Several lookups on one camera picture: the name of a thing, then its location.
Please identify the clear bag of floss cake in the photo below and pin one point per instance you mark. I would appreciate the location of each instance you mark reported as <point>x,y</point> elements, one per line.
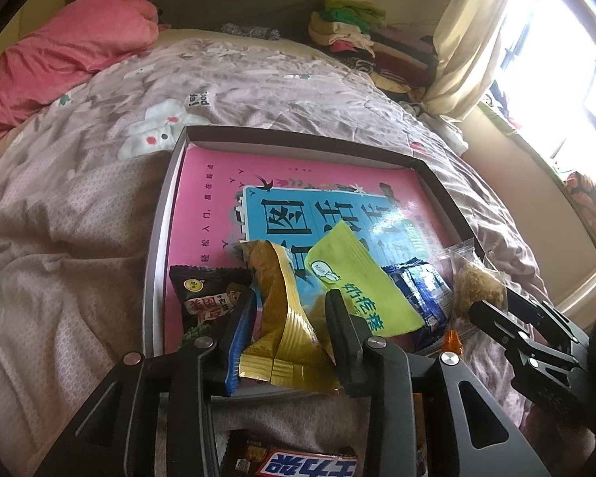
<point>472,278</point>

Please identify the window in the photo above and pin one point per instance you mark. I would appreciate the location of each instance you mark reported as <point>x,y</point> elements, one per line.
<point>566,59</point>

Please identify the yellow snack packet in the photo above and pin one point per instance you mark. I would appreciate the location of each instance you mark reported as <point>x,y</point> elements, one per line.
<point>283,318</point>

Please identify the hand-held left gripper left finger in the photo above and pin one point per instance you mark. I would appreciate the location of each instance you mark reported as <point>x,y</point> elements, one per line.
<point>233,357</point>

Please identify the clothes on windowsill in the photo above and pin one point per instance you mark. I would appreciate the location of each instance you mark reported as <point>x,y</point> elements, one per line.
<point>501,104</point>

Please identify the orange snack packet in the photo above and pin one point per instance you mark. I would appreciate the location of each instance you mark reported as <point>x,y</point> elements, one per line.
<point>452,343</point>

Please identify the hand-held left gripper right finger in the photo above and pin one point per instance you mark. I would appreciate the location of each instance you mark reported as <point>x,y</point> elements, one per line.
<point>345,353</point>

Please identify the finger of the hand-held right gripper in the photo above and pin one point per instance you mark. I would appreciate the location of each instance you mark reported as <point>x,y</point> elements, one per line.
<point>496,323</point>
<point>531,315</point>

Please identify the dark patterned pillow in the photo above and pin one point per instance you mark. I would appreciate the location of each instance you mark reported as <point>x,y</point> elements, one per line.
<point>251,32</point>

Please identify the lime green snack packet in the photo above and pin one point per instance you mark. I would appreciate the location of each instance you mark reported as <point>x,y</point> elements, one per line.
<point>347,268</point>

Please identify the gray cardboard box tray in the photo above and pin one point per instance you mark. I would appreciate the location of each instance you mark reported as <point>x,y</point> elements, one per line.
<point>298,141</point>

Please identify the black snack packet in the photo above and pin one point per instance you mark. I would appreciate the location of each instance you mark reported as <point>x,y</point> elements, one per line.
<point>201,298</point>

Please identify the gray headboard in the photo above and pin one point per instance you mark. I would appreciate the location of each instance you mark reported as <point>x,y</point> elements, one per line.
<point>203,0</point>

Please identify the cream curtain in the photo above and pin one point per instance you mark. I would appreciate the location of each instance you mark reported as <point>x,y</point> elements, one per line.
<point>472,35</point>

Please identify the blue snack packet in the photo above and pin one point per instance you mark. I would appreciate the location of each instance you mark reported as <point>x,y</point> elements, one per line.
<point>422,298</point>

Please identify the pink quilt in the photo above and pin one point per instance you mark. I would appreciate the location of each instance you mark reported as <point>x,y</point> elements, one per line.
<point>54,59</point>

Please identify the pile of folded clothes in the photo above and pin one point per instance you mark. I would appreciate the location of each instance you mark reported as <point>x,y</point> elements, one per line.
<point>372,49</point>

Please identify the brown chocolate bar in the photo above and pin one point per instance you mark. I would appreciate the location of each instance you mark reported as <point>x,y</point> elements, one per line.
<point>298,464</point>

